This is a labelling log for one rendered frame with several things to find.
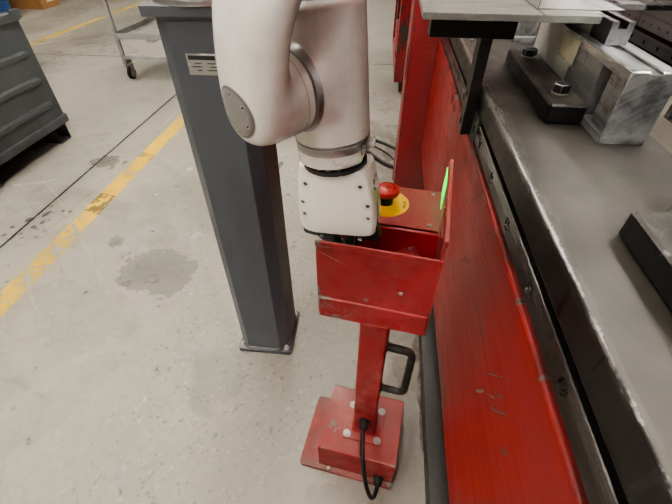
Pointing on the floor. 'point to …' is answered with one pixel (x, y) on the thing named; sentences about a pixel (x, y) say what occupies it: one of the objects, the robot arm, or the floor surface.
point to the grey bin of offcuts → (25, 94)
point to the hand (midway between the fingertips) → (344, 255)
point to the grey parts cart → (145, 29)
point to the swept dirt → (418, 383)
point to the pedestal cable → (364, 461)
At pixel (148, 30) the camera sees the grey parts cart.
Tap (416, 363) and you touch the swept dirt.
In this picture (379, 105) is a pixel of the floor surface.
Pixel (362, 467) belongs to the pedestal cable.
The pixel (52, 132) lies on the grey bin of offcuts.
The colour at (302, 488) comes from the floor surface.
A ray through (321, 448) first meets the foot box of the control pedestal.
